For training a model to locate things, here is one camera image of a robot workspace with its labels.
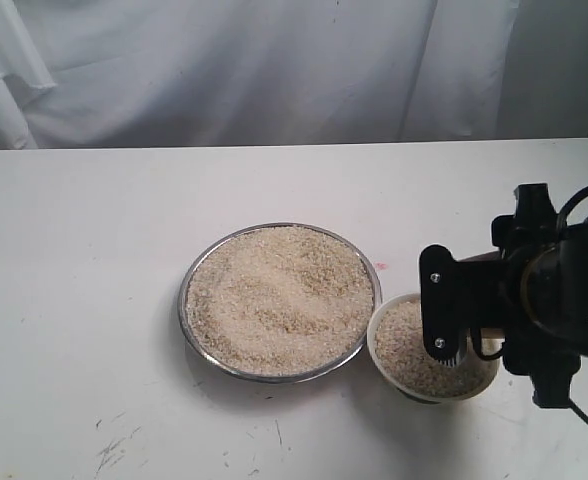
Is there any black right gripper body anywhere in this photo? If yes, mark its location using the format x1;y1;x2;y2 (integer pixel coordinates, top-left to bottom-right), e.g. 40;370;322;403
458;183;581;409

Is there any brown wooden cup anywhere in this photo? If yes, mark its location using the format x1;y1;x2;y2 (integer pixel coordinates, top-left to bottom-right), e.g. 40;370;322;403
463;251;505;340

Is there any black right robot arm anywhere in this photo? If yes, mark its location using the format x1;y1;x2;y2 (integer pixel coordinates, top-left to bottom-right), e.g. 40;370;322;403
419;183;588;409

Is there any white ceramic bowl with rice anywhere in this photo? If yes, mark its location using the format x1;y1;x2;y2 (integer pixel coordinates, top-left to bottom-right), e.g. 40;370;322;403
366;293;499;404

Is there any steel plate with rice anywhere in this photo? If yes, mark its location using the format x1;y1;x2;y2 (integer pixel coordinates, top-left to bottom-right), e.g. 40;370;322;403
177;222;382;384

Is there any white backdrop curtain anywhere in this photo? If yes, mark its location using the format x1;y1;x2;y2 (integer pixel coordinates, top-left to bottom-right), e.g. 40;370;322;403
0;1;588;149

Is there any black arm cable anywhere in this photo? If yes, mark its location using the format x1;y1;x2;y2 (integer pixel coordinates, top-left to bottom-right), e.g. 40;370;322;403
467;177;588;446

